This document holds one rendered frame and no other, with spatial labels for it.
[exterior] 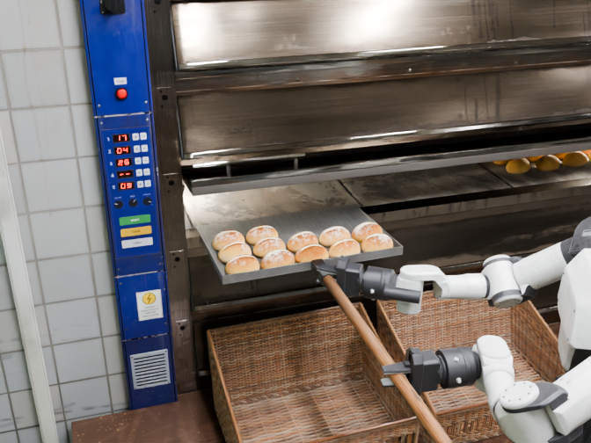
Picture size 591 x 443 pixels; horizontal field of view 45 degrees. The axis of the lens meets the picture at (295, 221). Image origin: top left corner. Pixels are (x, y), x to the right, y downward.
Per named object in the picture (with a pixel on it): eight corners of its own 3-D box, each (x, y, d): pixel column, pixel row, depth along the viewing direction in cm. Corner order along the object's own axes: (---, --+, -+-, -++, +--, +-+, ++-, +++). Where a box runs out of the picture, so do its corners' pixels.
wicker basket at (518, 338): (368, 361, 262) (373, 298, 250) (502, 335, 278) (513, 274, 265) (429, 454, 221) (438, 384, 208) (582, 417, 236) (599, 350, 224)
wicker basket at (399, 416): (207, 394, 245) (203, 328, 233) (358, 362, 262) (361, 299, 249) (244, 501, 204) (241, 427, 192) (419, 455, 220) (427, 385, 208)
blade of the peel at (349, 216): (402, 254, 212) (403, 246, 211) (222, 285, 196) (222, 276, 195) (355, 204, 242) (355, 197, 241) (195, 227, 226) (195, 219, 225)
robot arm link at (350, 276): (341, 287, 204) (383, 294, 201) (333, 306, 195) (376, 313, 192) (343, 250, 198) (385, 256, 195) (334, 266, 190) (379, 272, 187)
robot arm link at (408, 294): (384, 263, 197) (426, 269, 194) (381, 299, 200) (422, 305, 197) (377, 277, 186) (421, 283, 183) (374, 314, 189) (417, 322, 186)
